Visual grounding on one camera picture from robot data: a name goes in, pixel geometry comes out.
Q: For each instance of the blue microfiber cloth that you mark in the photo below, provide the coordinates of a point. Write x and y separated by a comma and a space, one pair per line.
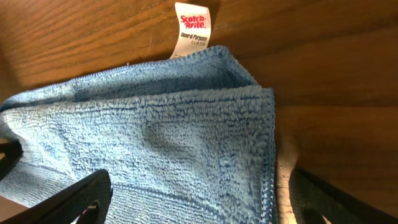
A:
189, 139

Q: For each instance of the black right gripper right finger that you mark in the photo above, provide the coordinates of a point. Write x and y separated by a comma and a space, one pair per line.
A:
314, 200

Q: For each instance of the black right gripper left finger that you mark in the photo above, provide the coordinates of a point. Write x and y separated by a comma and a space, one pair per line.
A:
86, 201

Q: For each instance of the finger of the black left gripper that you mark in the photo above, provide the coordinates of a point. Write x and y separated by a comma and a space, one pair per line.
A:
12, 152

